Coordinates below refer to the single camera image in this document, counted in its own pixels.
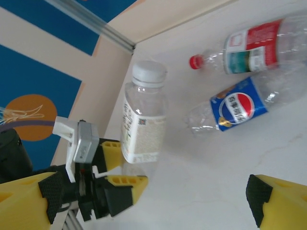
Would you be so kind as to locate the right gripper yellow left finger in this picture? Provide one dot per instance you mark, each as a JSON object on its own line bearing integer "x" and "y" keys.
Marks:
{"x": 21, "y": 203}

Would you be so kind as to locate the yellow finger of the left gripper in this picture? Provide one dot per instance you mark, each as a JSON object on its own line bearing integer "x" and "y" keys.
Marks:
{"x": 127, "y": 189}
{"x": 112, "y": 155}

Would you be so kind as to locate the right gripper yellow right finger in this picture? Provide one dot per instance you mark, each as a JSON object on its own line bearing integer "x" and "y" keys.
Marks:
{"x": 287, "y": 206}

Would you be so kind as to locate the clear bottle white flower label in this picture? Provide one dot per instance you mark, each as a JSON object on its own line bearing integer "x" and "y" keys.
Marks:
{"x": 144, "y": 134}

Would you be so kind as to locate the clear bottle blue Pepsi label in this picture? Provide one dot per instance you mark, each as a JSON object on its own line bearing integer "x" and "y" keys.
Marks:
{"x": 239, "y": 107}

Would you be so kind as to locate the large clear bottle red cap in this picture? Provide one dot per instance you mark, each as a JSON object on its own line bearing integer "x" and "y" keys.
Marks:
{"x": 251, "y": 48}

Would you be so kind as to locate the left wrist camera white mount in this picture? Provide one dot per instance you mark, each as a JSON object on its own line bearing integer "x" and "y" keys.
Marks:
{"x": 86, "y": 143}

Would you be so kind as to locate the aluminium table side rail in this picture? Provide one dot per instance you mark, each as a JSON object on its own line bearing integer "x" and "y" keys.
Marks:
{"x": 72, "y": 221}

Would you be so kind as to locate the aluminium corner post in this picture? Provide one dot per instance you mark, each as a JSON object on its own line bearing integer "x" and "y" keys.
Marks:
{"x": 103, "y": 28}

